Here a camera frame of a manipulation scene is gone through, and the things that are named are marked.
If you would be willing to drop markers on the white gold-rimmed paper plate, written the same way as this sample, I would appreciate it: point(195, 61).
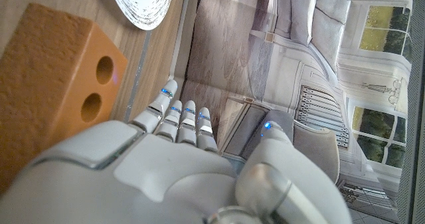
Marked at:
point(146, 1)

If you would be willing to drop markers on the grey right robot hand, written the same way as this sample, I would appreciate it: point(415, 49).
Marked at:
point(172, 171)

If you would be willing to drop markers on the printed living room backdrop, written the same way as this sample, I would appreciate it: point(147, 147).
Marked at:
point(282, 51)

